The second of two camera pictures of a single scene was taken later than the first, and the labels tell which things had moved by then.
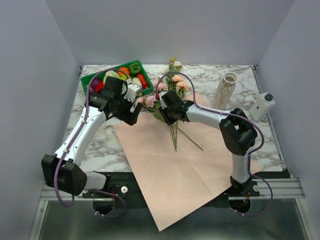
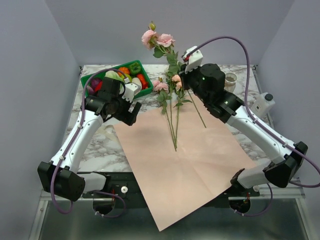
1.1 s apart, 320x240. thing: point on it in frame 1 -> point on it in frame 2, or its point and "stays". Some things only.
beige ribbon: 109,131 stays
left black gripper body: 122,111 stays
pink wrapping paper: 178,167 stays
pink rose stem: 175,141 -> 162,43
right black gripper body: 168,114 -> 190,80
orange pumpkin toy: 123,69 stays
